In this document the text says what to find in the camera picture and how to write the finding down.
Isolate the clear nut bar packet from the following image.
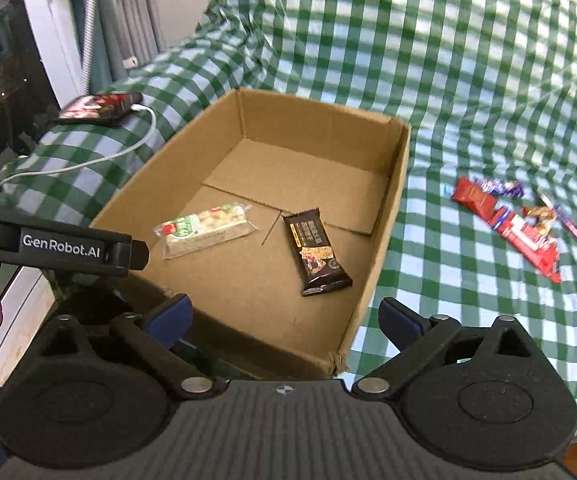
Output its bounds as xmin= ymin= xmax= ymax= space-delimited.
xmin=154 ymin=203 xmax=257 ymax=259

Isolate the dark brown snack bar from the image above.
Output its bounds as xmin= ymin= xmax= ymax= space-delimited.
xmin=282 ymin=208 xmax=353 ymax=297

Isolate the red KitKat wrapper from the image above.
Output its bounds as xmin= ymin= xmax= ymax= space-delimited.
xmin=489 ymin=206 xmax=561 ymax=283

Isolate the purple candy wrapper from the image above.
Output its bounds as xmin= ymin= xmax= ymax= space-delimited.
xmin=474 ymin=177 xmax=525 ymax=198

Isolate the thin red stick packet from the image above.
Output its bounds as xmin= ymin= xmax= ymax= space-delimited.
xmin=537 ymin=191 xmax=577 ymax=241

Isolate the small red snack packet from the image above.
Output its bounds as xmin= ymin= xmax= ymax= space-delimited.
xmin=453 ymin=176 xmax=497 ymax=221

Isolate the green white checkered cloth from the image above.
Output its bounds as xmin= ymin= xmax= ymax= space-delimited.
xmin=0 ymin=0 xmax=577 ymax=402

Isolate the brown cardboard box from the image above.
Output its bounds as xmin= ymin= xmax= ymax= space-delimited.
xmin=93 ymin=89 xmax=411 ymax=379

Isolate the black smartphone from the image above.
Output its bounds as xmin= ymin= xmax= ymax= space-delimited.
xmin=54 ymin=92 xmax=143 ymax=126

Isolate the small gold wrapped candy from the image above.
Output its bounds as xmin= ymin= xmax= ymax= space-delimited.
xmin=523 ymin=206 xmax=557 ymax=236

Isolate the grey curtain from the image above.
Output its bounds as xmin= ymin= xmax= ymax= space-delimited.
xmin=69 ymin=0 xmax=164 ymax=93

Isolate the white charging cable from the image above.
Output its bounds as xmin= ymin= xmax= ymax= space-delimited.
xmin=0 ymin=103 xmax=158 ymax=206

